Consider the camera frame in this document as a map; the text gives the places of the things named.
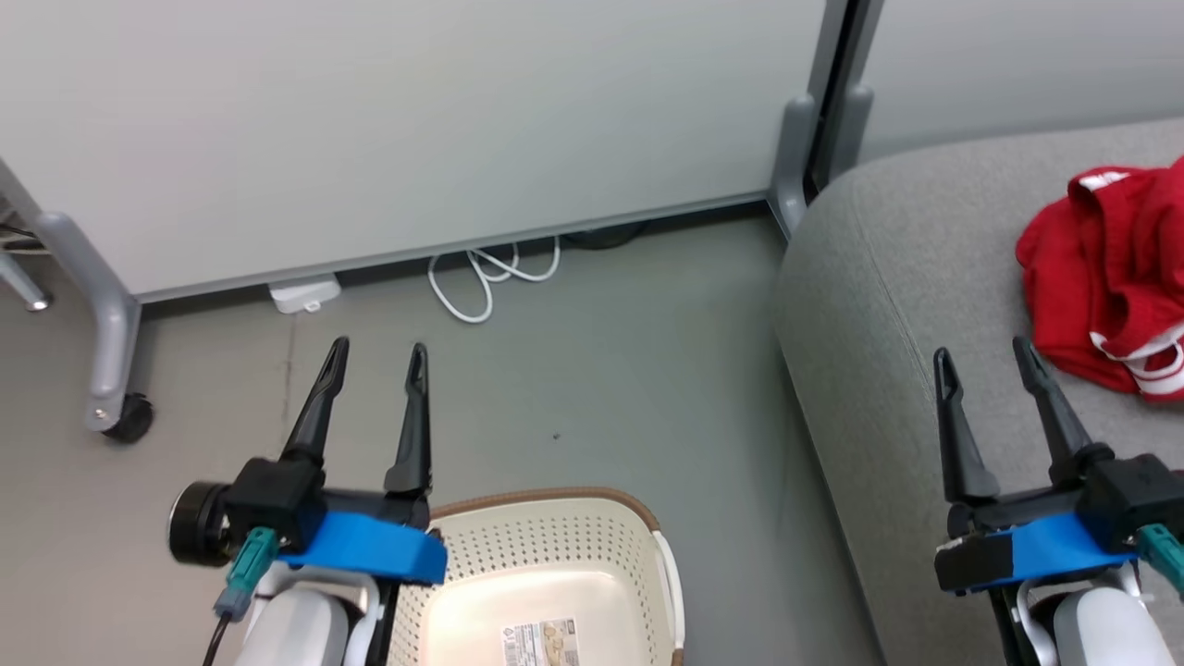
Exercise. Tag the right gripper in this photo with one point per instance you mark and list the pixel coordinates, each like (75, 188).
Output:
(1054, 546)

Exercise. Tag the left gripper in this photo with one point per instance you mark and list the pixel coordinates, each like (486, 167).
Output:
(277, 504)

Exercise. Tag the red garment with white trim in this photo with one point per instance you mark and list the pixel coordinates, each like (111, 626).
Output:
(1101, 268)

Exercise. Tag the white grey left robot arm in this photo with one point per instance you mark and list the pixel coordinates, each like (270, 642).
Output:
(296, 624)

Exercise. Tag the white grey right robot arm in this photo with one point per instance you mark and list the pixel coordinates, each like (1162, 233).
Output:
(1101, 629)

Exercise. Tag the cream perforated laundry basket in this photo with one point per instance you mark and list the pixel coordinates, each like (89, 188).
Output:
(546, 573)

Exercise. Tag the white power adapter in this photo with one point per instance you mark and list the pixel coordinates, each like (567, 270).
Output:
(303, 294)

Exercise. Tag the grey fabric sofa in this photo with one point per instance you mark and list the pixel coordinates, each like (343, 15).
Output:
(906, 305)

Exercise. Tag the teal connector on left gripper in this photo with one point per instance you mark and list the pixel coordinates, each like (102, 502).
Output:
(248, 564)

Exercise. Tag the teal connector on gripper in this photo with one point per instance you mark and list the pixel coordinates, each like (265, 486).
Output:
(1164, 553)
(248, 564)

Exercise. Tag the teal connector on right gripper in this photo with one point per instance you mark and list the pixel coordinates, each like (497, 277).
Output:
(1164, 553)

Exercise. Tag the black caster wheel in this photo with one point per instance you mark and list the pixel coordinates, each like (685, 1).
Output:
(129, 418)

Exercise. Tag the grey partition leg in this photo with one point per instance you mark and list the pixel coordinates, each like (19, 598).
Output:
(102, 305)

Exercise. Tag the printed label sticker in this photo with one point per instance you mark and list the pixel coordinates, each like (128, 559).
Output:
(541, 645)

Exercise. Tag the white partition panel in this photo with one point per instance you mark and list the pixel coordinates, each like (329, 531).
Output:
(416, 120)

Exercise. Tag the small grey partition foot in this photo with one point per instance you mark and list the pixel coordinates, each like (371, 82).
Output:
(23, 282)

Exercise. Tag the grey partition post pair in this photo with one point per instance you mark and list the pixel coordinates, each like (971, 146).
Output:
(797, 157)

